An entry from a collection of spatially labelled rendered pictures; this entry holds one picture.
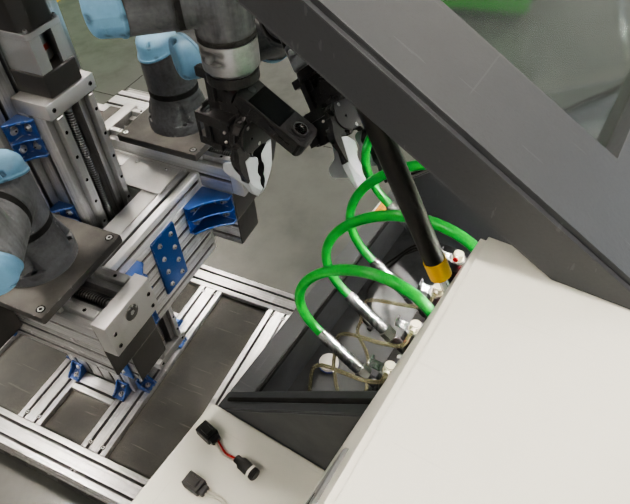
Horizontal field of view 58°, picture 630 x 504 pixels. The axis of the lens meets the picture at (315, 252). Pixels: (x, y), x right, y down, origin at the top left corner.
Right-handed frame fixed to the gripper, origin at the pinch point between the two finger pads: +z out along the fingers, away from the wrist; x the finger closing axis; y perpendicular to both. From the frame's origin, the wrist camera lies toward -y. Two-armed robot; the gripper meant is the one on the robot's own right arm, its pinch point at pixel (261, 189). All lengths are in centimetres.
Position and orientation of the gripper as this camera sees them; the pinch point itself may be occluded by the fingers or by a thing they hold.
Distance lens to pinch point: 88.8
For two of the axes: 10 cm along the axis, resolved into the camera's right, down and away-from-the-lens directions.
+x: -5.3, 6.3, -5.6
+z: 0.4, 6.8, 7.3
